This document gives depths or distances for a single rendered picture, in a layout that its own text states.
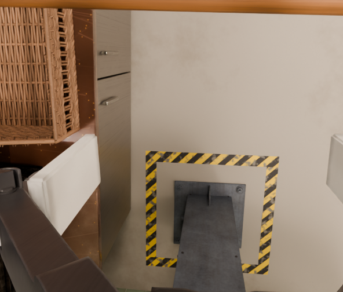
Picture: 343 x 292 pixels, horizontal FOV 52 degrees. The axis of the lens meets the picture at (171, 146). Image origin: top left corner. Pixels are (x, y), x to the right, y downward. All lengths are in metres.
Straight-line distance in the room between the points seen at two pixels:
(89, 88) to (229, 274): 0.67
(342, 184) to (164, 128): 1.39
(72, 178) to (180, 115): 1.38
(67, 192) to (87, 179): 0.03
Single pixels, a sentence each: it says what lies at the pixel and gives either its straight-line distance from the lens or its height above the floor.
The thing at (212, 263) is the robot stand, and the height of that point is 0.55.
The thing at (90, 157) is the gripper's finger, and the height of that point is 1.33.
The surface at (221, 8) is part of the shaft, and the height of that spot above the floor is 1.20.
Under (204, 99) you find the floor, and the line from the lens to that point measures 1.52.
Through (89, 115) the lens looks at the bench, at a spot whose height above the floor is 0.58.
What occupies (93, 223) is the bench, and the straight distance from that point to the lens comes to 1.10.
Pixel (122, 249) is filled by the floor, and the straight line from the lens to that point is 1.82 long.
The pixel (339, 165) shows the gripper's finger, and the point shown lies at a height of 1.33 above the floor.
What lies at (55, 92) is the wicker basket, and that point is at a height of 0.72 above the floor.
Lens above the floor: 1.51
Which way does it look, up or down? 74 degrees down
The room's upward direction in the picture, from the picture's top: 157 degrees counter-clockwise
